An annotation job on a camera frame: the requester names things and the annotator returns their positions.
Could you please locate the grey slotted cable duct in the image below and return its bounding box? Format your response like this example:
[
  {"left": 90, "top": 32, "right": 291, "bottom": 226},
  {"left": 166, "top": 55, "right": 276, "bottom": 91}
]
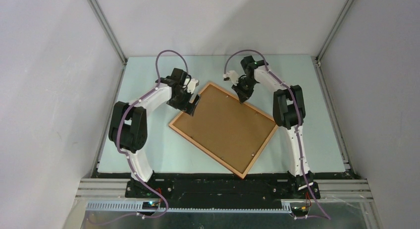
[{"left": 86, "top": 200, "right": 292, "bottom": 214}]

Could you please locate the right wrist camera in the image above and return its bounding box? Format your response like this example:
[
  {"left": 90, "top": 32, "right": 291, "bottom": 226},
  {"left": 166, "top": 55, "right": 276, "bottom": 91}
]
[{"left": 223, "top": 70, "right": 240, "bottom": 85}]

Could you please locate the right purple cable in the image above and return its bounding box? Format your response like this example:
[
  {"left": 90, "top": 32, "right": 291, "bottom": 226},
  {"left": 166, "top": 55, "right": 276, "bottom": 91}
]
[{"left": 223, "top": 49, "right": 331, "bottom": 220}]

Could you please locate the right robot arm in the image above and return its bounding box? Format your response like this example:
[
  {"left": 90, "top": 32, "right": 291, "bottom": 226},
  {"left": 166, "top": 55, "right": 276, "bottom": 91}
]
[{"left": 223, "top": 56, "right": 314, "bottom": 198}]

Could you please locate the left aluminium corner post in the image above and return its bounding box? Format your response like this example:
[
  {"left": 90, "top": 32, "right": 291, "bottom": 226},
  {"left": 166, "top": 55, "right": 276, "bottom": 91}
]
[{"left": 87, "top": 0, "right": 128, "bottom": 65}]

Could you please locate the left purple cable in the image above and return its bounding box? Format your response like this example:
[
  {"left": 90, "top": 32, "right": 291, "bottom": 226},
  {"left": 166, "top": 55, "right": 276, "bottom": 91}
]
[{"left": 115, "top": 49, "right": 190, "bottom": 220}]

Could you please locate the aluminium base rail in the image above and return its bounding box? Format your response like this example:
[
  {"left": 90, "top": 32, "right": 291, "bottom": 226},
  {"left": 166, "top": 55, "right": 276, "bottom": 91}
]
[{"left": 75, "top": 178, "right": 373, "bottom": 202}]

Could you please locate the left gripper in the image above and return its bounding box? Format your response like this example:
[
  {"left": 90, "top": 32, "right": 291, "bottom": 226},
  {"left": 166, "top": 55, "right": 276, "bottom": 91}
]
[{"left": 167, "top": 87, "right": 200, "bottom": 116}]

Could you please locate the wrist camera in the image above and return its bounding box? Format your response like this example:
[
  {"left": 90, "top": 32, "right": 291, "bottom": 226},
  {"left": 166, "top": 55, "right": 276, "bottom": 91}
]
[
  {"left": 223, "top": 70, "right": 240, "bottom": 85},
  {"left": 184, "top": 78, "right": 199, "bottom": 94}
]

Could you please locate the right aluminium corner post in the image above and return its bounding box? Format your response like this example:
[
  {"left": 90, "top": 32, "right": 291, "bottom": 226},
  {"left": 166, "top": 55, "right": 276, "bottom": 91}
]
[{"left": 315, "top": 0, "right": 355, "bottom": 66}]

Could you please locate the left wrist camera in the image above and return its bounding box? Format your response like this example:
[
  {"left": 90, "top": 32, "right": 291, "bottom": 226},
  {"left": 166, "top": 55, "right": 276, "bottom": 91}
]
[{"left": 184, "top": 78, "right": 199, "bottom": 94}]

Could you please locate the aluminium corner post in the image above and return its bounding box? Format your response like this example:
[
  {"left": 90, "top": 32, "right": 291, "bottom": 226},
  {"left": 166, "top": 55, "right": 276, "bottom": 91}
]
[
  {"left": 87, "top": 0, "right": 128, "bottom": 65},
  {"left": 315, "top": 0, "right": 355, "bottom": 66}
]

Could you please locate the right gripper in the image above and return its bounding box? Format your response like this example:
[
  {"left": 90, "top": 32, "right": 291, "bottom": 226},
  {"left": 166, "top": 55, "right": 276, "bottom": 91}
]
[{"left": 231, "top": 77, "right": 257, "bottom": 104}]

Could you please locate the purple cable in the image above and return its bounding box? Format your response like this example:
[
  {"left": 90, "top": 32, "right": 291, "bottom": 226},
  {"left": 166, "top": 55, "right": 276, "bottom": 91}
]
[
  {"left": 115, "top": 49, "right": 190, "bottom": 220},
  {"left": 223, "top": 49, "right": 331, "bottom": 220}
]

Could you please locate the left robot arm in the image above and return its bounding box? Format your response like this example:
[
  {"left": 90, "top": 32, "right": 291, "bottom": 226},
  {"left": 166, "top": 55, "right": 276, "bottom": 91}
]
[{"left": 108, "top": 68, "right": 201, "bottom": 198}]

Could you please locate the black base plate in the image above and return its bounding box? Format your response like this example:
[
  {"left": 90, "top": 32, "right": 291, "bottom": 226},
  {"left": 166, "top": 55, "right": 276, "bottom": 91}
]
[{"left": 125, "top": 173, "right": 320, "bottom": 210}]

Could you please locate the wooden picture frame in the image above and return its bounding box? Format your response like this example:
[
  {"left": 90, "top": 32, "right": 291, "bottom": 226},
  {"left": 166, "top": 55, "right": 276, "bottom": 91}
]
[{"left": 168, "top": 81, "right": 279, "bottom": 180}]

